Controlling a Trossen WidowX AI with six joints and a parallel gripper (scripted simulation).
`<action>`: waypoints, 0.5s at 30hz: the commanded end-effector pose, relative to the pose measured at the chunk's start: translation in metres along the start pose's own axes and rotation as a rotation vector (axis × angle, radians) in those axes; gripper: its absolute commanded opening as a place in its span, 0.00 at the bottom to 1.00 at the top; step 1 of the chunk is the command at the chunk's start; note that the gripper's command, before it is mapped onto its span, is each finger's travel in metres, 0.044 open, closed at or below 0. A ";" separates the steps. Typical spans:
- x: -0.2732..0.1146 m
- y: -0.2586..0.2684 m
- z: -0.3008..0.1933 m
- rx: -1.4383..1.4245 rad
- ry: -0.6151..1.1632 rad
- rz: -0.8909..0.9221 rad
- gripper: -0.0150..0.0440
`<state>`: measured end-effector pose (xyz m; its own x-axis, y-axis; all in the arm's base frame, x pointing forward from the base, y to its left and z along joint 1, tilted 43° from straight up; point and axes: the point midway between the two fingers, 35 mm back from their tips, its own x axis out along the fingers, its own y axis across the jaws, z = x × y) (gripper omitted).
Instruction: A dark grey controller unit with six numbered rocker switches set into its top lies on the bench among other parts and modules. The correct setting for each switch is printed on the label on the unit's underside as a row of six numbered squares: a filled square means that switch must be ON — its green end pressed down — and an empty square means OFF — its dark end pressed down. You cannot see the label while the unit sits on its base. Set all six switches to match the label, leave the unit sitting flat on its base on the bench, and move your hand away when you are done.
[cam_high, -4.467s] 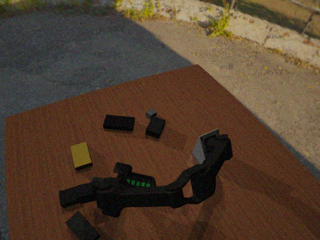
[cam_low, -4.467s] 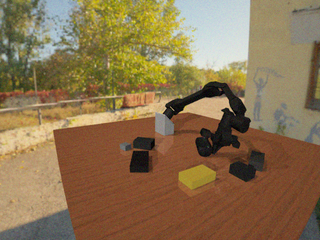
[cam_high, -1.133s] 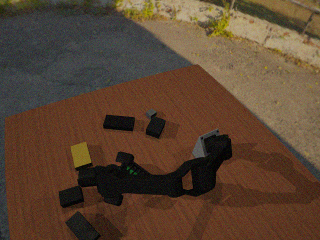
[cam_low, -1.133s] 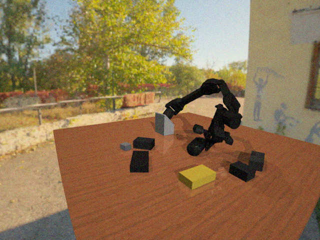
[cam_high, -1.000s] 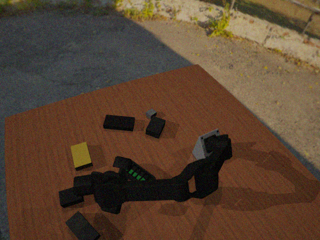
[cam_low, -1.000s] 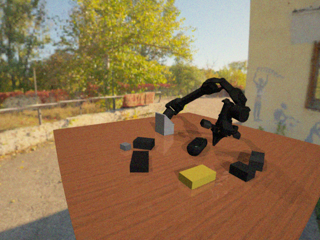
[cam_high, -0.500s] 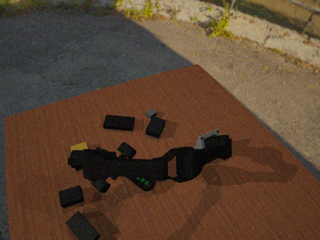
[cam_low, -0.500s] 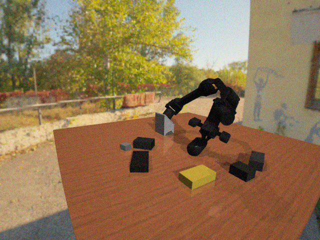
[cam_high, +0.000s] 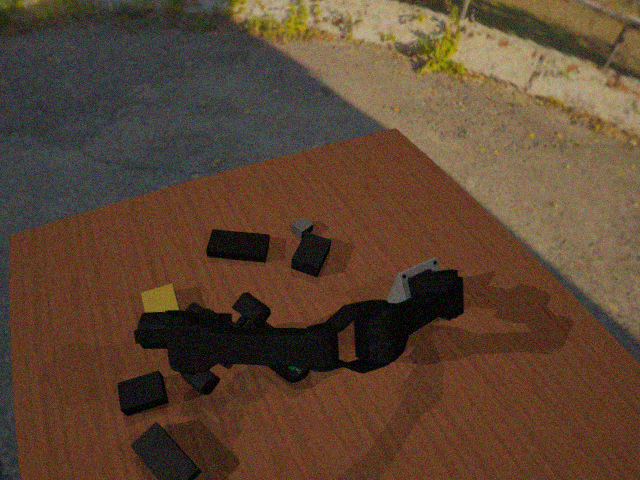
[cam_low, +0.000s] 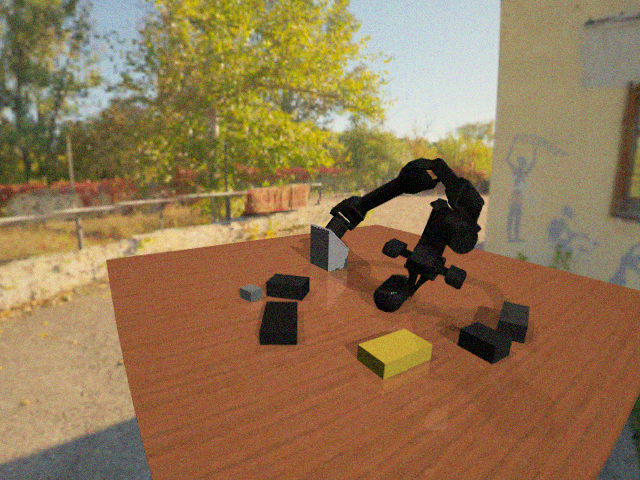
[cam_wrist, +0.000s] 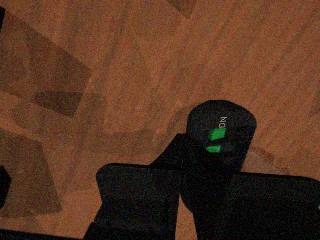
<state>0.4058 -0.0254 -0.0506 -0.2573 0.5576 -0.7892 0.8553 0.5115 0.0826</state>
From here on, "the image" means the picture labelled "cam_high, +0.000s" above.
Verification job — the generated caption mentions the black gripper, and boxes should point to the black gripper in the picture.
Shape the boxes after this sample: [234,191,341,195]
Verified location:
[181,292,271,395]

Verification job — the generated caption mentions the yellow rectangular block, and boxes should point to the yellow rectangular block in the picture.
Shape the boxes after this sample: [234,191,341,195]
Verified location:
[141,284,180,313]

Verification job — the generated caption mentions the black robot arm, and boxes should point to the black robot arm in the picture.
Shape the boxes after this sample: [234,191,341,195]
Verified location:
[134,269,464,376]

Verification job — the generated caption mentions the dark grey switch panel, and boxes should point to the dark grey switch panel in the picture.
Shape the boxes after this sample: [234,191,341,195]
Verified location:
[260,322,310,383]

